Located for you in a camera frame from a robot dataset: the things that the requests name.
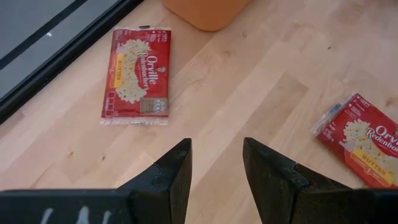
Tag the orange plastic basket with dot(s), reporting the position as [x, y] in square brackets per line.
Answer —
[208, 15]

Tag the black aluminium table frame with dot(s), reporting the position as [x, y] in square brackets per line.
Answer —
[62, 60]

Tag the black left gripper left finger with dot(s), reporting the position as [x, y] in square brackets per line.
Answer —
[140, 202]

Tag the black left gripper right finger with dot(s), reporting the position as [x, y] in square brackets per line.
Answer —
[295, 202]

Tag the red popcorn bag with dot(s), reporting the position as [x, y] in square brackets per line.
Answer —
[363, 146]
[136, 77]

